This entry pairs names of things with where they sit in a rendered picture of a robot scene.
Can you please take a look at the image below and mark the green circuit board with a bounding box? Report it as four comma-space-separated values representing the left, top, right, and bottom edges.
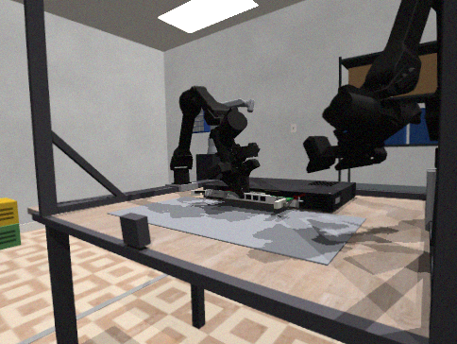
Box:
191, 189, 294, 209

